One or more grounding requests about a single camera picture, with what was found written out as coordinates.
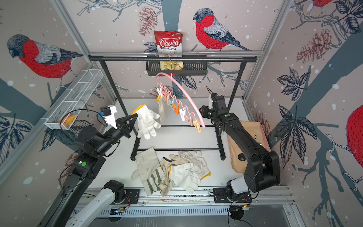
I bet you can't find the white glove yellow cuff right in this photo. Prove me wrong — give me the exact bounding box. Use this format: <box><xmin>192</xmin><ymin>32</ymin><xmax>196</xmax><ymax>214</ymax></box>
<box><xmin>168</xmin><ymin>150</ymin><xmax>211</xmax><ymax>194</ymax></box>

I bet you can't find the pink clip hanger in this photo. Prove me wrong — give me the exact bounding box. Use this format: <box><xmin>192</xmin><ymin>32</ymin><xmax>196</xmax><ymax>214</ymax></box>
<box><xmin>155</xmin><ymin>72</ymin><xmax>206</xmax><ymax>132</ymax></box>

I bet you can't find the beige glove middle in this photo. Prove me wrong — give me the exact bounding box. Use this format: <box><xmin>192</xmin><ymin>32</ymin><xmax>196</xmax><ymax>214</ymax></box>
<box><xmin>159</xmin><ymin>157</ymin><xmax>175</xmax><ymax>197</ymax></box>

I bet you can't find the teal clothespin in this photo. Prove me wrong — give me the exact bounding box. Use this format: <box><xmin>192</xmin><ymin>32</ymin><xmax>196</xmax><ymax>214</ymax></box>
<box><xmin>168</xmin><ymin>98</ymin><xmax>175</xmax><ymax>108</ymax></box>

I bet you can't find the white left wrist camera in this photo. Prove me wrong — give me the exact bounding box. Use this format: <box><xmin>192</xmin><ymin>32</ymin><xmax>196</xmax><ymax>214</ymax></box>
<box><xmin>100</xmin><ymin>105</ymin><xmax>117</xmax><ymax>129</ymax></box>

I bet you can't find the white clothespin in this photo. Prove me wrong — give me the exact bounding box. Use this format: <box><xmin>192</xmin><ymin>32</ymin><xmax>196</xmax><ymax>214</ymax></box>
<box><xmin>179</xmin><ymin>108</ymin><xmax>186</xmax><ymax>122</ymax></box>

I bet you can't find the white knit glove yellow cuff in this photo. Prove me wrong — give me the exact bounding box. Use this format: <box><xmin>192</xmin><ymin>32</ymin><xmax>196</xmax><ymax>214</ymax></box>
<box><xmin>158</xmin><ymin>98</ymin><xmax>168</xmax><ymax>125</ymax></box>

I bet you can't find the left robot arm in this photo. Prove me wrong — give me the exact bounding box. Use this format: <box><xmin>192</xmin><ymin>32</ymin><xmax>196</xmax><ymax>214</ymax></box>
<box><xmin>38</xmin><ymin>114</ymin><xmax>138</xmax><ymax>227</ymax></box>

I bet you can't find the orange clothespin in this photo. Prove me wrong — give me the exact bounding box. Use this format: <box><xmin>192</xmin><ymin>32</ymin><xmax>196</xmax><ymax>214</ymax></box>
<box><xmin>172</xmin><ymin>103</ymin><xmax>180</xmax><ymax>115</ymax></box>

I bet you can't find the black garment rack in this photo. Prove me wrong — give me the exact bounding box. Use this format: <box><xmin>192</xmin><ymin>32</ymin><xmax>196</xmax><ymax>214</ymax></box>
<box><xmin>88</xmin><ymin>54</ymin><xmax>258</xmax><ymax>161</ymax></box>

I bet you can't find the orange snack packet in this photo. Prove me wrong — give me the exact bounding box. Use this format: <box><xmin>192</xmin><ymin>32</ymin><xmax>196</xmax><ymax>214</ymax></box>
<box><xmin>60</xmin><ymin>113</ymin><xmax>77</xmax><ymax>128</ymax></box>

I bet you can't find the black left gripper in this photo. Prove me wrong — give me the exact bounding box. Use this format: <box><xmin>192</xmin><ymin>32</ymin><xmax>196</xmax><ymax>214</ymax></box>
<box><xmin>95</xmin><ymin>113</ymin><xmax>138</xmax><ymax>156</ymax></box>

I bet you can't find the beige cloth mat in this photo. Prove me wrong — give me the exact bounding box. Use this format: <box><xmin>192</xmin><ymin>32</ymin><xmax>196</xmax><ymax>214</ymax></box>
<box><xmin>226</xmin><ymin>121</ymin><xmax>263</xmax><ymax>174</ymax></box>

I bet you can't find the white wire mesh shelf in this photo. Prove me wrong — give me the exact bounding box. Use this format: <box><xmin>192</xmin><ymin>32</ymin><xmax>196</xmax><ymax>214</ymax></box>
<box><xmin>41</xmin><ymin>69</ymin><xmax>104</xmax><ymax>130</ymax></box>

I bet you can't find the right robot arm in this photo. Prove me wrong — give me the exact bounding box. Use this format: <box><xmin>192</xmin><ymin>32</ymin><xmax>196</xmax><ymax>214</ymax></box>
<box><xmin>199</xmin><ymin>93</ymin><xmax>281</xmax><ymax>194</ymax></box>

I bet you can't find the yellow clothespin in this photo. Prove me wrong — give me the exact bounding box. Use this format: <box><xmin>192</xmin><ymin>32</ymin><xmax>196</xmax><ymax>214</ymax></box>
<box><xmin>193</xmin><ymin>120</ymin><xmax>201</xmax><ymax>133</ymax></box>

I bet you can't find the pink tray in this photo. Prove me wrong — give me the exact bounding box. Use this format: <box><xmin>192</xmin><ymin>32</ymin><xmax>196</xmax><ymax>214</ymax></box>
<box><xmin>260</xmin><ymin>122</ymin><xmax>271</xmax><ymax>152</ymax></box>

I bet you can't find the red cassava chips bag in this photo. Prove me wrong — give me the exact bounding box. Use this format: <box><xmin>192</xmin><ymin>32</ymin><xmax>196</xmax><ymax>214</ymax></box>
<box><xmin>154</xmin><ymin>31</ymin><xmax>183</xmax><ymax>58</ymax></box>

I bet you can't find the black wall basket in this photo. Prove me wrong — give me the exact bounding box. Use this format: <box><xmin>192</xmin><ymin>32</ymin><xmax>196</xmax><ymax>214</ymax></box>
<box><xmin>146</xmin><ymin>61</ymin><xmax>208</xmax><ymax>77</ymax></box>

